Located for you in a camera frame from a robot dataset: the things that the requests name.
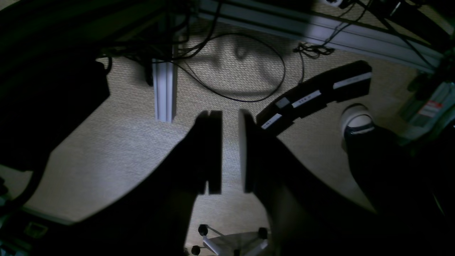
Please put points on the white sneaker shoe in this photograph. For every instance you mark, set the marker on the white sneaker shoe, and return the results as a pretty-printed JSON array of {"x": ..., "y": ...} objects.
[{"x": 355, "y": 120}]

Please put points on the aluminium table leg profile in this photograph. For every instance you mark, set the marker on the aluminium table leg profile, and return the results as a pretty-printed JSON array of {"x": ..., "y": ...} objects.
[{"x": 164, "y": 77}]

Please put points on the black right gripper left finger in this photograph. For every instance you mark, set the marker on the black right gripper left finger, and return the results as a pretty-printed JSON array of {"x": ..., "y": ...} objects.
[{"x": 192, "y": 168}]

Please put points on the white office chair base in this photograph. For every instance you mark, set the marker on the white office chair base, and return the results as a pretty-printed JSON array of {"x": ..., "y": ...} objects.
[{"x": 240, "y": 244}]

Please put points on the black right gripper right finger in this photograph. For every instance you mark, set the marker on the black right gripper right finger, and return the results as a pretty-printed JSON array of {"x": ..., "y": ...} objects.
[{"x": 279, "y": 181}]

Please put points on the black labelled power strip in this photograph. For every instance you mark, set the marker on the black labelled power strip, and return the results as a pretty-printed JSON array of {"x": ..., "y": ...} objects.
[{"x": 336, "y": 85}]

